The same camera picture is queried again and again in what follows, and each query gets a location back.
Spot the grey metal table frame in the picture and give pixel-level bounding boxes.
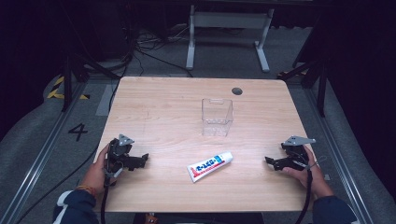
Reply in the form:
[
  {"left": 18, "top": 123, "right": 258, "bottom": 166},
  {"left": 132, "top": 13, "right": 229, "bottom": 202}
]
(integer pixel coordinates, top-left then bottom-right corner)
[{"left": 185, "top": 5, "right": 276, "bottom": 74}]

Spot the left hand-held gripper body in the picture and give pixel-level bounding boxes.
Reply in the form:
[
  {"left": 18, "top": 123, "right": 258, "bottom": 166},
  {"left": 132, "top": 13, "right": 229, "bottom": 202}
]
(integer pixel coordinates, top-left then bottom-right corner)
[{"left": 104, "top": 133, "right": 145, "bottom": 188}]

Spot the orange wristband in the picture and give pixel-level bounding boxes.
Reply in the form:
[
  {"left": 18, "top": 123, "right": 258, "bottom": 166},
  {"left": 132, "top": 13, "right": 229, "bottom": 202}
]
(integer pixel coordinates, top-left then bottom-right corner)
[{"left": 76, "top": 185, "right": 98, "bottom": 198}]

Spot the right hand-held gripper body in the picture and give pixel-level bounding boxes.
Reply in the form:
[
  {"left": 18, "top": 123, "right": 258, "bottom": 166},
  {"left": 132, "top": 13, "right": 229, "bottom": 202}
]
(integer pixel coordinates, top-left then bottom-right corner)
[{"left": 276, "top": 134, "right": 317, "bottom": 172}]

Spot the black tripod stand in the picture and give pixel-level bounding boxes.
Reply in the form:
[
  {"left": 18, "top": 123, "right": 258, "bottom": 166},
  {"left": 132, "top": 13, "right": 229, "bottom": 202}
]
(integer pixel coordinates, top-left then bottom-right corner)
[
  {"left": 276, "top": 57, "right": 331, "bottom": 119},
  {"left": 61, "top": 52, "right": 121, "bottom": 113}
]

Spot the aluminium floor rail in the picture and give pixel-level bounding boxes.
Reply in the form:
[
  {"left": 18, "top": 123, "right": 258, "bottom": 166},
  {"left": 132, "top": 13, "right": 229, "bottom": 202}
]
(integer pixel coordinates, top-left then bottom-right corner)
[
  {"left": 303, "top": 88, "right": 379, "bottom": 224},
  {"left": 0, "top": 81, "right": 90, "bottom": 224}
]

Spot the person's left hand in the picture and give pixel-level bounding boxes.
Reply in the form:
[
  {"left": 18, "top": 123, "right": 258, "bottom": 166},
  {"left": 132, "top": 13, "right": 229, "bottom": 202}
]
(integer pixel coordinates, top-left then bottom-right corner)
[{"left": 81, "top": 143, "right": 115, "bottom": 196}]

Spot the bundle of black floor cables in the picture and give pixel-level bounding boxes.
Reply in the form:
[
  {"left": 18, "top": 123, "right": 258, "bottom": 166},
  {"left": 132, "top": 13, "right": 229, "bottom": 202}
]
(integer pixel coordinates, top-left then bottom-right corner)
[{"left": 106, "top": 18, "right": 195, "bottom": 111}]

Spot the white toothpaste tube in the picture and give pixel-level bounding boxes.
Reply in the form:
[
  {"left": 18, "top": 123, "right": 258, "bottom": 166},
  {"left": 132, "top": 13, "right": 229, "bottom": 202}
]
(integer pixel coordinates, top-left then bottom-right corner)
[{"left": 186, "top": 151, "right": 234, "bottom": 184}]

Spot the black floor cable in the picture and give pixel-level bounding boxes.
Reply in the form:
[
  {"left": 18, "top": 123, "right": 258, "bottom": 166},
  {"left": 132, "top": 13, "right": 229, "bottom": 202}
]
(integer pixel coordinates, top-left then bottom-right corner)
[{"left": 13, "top": 141, "right": 102, "bottom": 224}]

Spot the clear plastic container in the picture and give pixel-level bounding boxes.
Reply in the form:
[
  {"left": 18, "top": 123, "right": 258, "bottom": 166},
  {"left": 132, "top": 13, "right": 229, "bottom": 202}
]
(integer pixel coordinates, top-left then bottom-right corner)
[{"left": 201, "top": 98, "right": 234, "bottom": 138}]

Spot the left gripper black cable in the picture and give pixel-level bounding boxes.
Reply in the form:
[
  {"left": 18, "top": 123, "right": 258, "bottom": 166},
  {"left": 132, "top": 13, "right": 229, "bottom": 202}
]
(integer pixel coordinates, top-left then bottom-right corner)
[{"left": 100, "top": 146, "right": 117, "bottom": 224}]

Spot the yellow black floor tape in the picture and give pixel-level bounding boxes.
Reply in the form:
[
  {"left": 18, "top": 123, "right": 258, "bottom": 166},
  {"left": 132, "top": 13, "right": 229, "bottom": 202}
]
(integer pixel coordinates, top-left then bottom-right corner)
[{"left": 46, "top": 76, "right": 92, "bottom": 101}]

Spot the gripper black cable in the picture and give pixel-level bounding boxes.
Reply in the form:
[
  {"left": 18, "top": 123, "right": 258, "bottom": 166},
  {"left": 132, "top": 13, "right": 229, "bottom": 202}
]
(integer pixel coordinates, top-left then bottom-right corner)
[
  {"left": 100, "top": 146, "right": 117, "bottom": 224},
  {"left": 294, "top": 160, "right": 328, "bottom": 224}
]

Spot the person's right hand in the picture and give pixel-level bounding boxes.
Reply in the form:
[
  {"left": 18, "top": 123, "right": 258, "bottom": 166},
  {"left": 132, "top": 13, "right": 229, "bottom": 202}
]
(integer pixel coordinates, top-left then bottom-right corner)
[{"left": 282, "top": 146, "right": 334, "bottom": 200}]

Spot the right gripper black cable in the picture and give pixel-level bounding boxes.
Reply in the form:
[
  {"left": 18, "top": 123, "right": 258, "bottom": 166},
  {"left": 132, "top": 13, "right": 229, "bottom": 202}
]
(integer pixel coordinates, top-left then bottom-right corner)
[{"left": 294, "top": 160, "right": 328, "bottom": 224}]

